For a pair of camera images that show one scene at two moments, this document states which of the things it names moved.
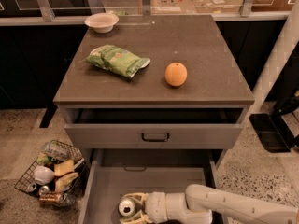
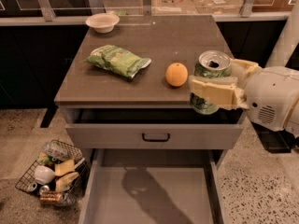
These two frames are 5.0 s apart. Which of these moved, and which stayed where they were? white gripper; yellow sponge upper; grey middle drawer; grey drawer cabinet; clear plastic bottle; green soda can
Moved: green soda can; white gripper
Stayed: yellow sponge upper; grey drawer cabinet; grey middle drawer; clear plastic bottle
